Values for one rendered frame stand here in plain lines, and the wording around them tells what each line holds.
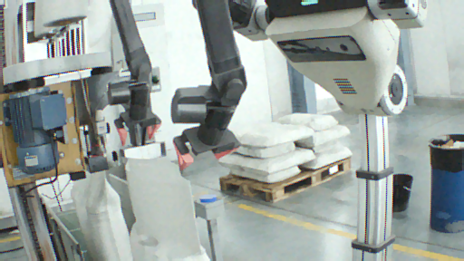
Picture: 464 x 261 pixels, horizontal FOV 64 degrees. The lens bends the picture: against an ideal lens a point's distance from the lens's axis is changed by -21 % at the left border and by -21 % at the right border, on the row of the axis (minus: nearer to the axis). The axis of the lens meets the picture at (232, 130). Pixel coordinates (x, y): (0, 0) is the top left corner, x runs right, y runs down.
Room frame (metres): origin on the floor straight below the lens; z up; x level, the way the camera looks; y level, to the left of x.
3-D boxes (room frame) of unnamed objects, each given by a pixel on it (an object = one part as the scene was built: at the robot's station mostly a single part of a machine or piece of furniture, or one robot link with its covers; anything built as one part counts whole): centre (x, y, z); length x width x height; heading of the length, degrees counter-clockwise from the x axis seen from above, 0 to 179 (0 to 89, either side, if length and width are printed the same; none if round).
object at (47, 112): (1.14, 0.51, 1.25); 0.10 x 0.08 x 0.12; 149
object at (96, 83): (1.63, 0.45, 1.21); 0.30 x 0.25 x 0.30; 34
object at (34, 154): (1.20, 0.60, 1.21); 0.15 x 0.15 x 0.25
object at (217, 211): (1.56, 0.11, 0.81); 0.08 x 0.08 x 0.06; 34
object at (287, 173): (4.41, -0.26, 0.20); 0.66 x 0.44 x 0.12; 34
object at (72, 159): (1.41, 0.71, 1.18); 0.34 x 0.25 x 0.31; 124
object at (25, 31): (3.57, 1.73, 1.82); 0.51 x 0.27 x 0.71; 34
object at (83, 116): (1.51, 0.55, 1.26); 0.22 x 0.05 x 0.16; 34
